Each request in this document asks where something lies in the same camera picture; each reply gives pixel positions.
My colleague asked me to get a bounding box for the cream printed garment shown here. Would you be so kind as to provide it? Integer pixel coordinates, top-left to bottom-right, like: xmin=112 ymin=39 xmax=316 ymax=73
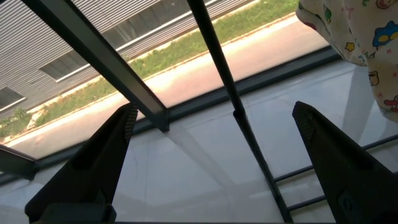
xmin=295 ymin=0 xmax=398 ymax=123

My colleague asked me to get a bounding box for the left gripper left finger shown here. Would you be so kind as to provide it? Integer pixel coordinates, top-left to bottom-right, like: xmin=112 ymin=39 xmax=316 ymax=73
xmin=24 ymin=102 xmax=139 ymax=223

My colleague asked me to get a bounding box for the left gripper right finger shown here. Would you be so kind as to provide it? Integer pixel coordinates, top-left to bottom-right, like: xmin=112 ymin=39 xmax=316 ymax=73
xmin=291 ymin=100 xmax=398 ymax=224

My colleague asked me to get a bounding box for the window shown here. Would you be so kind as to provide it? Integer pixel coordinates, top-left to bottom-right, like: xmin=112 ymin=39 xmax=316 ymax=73
xmin=0 ymin=0 xmax=343 ymax=186

